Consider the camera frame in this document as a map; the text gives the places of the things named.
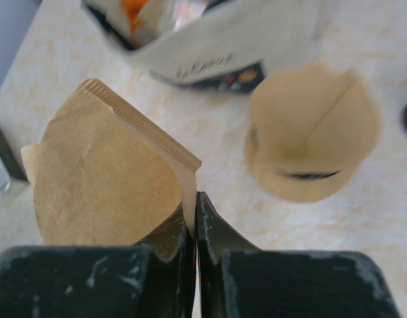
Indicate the brown paper coffee filter stack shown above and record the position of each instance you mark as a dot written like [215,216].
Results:
[104,174]

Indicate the dark rectangular box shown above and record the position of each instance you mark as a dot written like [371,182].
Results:
[12,176]

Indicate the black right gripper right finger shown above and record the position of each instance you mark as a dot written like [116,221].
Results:
[238,279]

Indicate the beige canvas tote bag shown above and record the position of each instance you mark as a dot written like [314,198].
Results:
[211,45]

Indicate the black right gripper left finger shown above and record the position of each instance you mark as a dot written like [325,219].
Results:
[151,278]

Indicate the wooden dripper stand disc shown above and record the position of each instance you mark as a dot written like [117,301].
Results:
[302,191]

